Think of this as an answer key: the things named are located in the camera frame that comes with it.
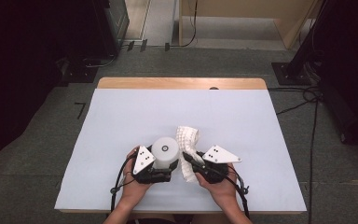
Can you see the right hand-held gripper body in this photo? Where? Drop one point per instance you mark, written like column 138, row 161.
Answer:
column 219, row 155

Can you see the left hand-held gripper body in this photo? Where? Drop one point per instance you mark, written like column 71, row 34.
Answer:
column 143, row 160

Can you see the white plastic cup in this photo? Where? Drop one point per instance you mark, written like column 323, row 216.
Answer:
column 164, row 155

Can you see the white waffle cloth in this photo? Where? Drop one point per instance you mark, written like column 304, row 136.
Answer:
column 186, row 140

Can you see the person's left hand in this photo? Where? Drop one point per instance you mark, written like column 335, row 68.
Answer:
column 133, row 191

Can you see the person's right hand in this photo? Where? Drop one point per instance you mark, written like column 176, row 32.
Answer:
column 222, row 191

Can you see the white table cover sheet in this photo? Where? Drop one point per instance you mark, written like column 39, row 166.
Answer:
column 230, row 124

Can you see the person's lap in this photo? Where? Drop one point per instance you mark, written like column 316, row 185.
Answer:
column 155, row 221

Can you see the wooden table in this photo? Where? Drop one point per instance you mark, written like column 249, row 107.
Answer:
column 167, row 83

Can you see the black stand base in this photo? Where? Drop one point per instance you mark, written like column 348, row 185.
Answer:
column 80, row 74

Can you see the black metal stand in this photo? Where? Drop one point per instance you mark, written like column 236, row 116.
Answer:
column 292, row 73

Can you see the dark cabinet with glass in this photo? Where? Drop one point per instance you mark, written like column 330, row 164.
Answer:
column 118, row 18

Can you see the beige wooden partition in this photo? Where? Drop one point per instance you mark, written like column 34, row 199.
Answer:
column 245, row 7

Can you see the dark curtain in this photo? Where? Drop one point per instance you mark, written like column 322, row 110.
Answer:
column 18, row 62
column 354, row 62

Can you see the black floor bracket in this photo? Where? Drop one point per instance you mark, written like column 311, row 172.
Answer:
column 143, row 45
column 130, row 46
column 167, row 47

